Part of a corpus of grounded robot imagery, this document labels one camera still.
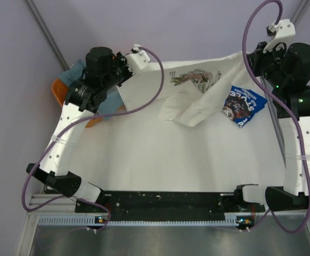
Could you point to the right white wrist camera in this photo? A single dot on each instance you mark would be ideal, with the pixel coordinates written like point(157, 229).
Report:
point(280, 33)

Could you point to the blue folded t shirt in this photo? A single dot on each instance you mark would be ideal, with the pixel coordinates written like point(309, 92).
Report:
point(241, 105)

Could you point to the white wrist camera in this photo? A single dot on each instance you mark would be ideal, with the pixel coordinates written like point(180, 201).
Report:
point(280, 33)
point(138, 59)

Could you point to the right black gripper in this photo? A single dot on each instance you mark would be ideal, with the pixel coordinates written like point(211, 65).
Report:
point(258, 54)

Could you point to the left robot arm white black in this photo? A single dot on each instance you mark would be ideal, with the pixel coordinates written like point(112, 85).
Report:
point(53, 169)

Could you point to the white t shirt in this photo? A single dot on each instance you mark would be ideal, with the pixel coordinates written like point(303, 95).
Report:
point(191, 90)

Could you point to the teal grey t shirt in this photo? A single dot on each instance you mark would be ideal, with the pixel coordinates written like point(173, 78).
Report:
point(87, 93)

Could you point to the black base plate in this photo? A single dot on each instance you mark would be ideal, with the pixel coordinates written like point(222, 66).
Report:
point(174, 206)

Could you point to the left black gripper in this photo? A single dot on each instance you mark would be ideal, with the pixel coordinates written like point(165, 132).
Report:
point(121, 60)

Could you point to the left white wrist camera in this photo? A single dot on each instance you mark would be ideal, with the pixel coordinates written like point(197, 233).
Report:
point(138, 59)

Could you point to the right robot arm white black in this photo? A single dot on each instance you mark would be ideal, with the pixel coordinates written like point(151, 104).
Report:
point(294, 122)

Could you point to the orange plastic basket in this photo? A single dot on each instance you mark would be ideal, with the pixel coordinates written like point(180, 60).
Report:
point(59, 91)

